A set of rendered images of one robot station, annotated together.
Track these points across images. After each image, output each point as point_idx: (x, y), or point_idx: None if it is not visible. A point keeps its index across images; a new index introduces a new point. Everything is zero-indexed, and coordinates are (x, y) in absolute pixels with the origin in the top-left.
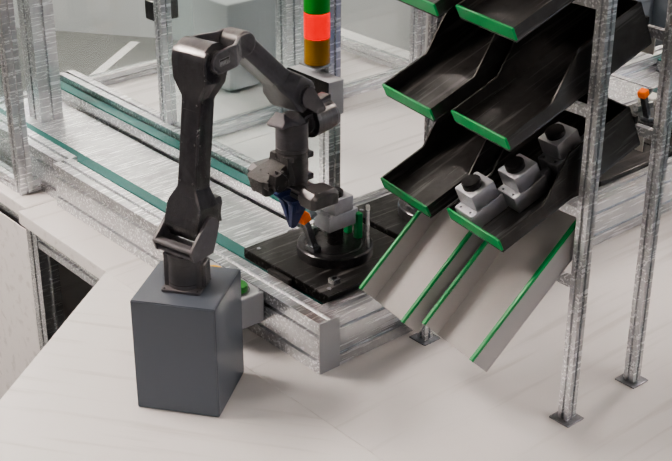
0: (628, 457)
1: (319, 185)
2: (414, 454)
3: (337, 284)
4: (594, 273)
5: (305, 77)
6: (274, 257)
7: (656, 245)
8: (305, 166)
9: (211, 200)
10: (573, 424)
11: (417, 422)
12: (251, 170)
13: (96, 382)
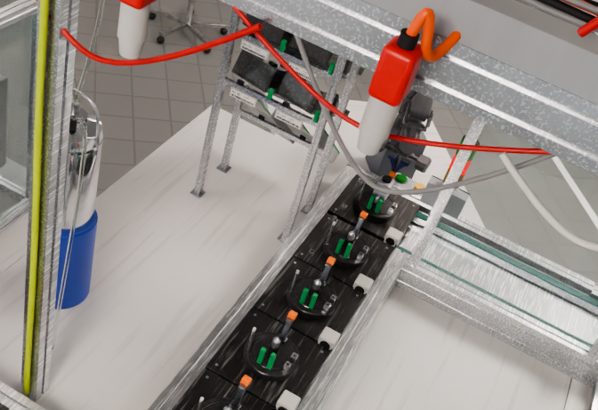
0: (192, 150)
1: (384, 141)
2: (279, 146)
3: (357, 181)
4: (233, 278)
5: (413, 99)
6: (400, 199)
7: (206, 129)
8: (397, 140)
9: (408, 96)
10: (220, 164)
11: (286, 161)
12: None
13: (426, 172)
